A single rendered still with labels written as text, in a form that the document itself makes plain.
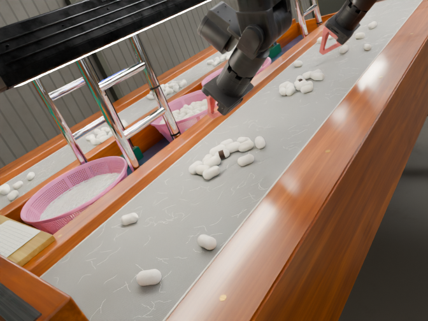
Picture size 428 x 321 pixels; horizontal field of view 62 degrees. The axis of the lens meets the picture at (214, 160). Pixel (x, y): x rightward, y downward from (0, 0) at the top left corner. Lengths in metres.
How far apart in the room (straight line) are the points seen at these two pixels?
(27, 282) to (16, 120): 1.90
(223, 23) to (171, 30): 2.42
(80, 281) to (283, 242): 0.33
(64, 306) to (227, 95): 0.46
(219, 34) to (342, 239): 0.39
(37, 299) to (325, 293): 0.36
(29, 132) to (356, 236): 2.01
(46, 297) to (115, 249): 0.25
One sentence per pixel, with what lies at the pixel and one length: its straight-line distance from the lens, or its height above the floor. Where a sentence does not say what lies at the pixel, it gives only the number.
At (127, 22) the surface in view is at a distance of 0.63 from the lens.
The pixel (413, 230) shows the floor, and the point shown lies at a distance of 1.60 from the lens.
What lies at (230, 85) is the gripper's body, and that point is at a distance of 0.67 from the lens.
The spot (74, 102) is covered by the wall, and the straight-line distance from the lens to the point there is 2.46.
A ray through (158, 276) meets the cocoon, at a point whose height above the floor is 0.75.
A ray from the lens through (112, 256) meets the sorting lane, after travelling 0.63.
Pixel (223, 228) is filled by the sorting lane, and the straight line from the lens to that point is 0.56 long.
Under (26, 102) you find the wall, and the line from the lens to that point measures 2.34.
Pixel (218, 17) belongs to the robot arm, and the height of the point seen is 1.01.
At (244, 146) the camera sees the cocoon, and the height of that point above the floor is 0.76.
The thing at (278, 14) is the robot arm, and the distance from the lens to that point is 0.59.
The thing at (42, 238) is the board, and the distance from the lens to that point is 0.74.
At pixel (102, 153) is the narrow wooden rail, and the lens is 1.11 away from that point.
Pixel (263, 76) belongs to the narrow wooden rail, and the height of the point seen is 0.77.
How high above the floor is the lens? 1.06
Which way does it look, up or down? 25 degrees down
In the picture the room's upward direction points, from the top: 22 degrees counter-clockwise
